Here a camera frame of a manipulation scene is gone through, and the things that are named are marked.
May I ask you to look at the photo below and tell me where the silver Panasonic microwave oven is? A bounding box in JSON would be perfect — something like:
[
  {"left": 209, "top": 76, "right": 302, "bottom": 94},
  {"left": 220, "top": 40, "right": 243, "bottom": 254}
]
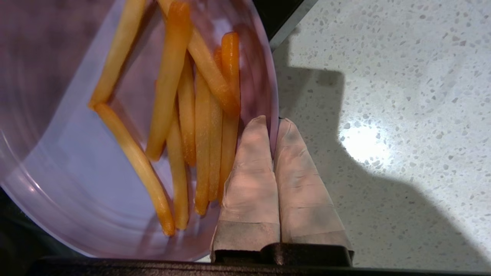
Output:
[{"left": 251, "top": 0, "right": 320, "bottom": 52}]

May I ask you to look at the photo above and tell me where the right gripper white taped right finger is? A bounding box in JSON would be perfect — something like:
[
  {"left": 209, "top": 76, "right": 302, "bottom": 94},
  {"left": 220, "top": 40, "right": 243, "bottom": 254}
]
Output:
[{"left": 272, "top": 118, "right": 354, "bottom": 266}]

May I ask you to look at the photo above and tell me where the purple plastic plate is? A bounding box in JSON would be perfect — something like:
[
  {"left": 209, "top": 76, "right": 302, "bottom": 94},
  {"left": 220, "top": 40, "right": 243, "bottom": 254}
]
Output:
[{"left": 0, "top": 0, "right": 279, "bottom": 263}]

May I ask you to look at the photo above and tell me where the yellow french fry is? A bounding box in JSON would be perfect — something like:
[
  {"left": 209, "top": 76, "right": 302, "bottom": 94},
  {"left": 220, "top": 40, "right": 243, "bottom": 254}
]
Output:
[
  {"left": 94, "top": 103, "right": 176, "bottom": 237},
  {"left": 218, "top": 32, "right": 241, "bottom": 204},
  {"left": 145, "top": 0, "right": 193, "bottom": 161},
  {"left": 89, "top": 0, "right": 147, "bottom": 110},
  {"left": 166, "top": 107, "right": 189, "bottom": 230},
  {"left": 194, "top": 71, "right": 211, "bottom": 216},
  {"left": 208, "top": 48, "right": 224, "bottom": 202},
  {"left": 177, "top": 54, "right": 197, "bottom": 166},
  {"left": 157, "top": 0, "right": 241, "bottom": 116}
]

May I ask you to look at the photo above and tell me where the right gripper white taped left finger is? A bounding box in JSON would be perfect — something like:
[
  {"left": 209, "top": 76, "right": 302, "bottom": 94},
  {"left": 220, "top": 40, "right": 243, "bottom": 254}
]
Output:
[{"left": 210, "top": 115, "right": 281, "bottom": 263}]

